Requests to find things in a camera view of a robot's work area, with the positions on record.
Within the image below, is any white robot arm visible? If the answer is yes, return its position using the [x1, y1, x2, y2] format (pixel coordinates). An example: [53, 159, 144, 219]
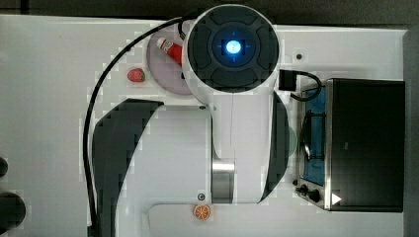
[92, 4, 290, 237]

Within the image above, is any grey round plate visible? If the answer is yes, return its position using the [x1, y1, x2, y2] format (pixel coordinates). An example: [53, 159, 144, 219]
[146, 25, 192, 96]

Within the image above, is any red ketchup bottle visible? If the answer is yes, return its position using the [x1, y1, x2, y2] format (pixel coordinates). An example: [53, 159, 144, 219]
[156, 38, 183, 65]

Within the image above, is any green mug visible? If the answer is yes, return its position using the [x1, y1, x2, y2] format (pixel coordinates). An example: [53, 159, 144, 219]
[289, 127, 297, 156]

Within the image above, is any red toy strawberry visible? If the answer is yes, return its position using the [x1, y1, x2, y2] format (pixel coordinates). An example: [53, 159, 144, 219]
[127, 68, 145, 83]

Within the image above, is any orange slice toy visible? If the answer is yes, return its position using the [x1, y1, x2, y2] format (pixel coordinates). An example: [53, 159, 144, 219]
[193, 204, 211, 221]

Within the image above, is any black steel toaster oven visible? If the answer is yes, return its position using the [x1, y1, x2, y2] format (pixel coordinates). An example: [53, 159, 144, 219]
[293, 78, 405, 212]

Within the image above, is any black round container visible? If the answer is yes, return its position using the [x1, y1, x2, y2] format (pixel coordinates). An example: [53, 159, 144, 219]
[0, 193, 27, 234]

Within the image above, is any black camera module with cable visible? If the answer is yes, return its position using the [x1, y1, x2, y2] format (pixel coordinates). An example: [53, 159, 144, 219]
[278, 69, 322, 102]

